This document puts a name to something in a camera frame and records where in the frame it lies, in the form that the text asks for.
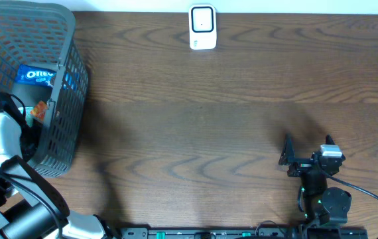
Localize orange small packet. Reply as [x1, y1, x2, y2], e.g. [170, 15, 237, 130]
[30, 101, 48, 123]

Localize blue Oreo cookie pack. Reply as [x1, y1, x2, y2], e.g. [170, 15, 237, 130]
[14, 64, 80, 92]

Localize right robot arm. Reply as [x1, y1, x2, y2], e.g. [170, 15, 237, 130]
[279, 135, 351, 238]

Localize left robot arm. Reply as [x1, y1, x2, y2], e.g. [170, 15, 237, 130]
[0, 92, 120, 238]

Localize grey plastic mesh basket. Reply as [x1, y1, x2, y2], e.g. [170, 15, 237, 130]
[0, 1, 89, 177]

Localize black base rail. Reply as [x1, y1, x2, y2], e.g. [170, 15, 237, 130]
[119, 226, 369, 239]

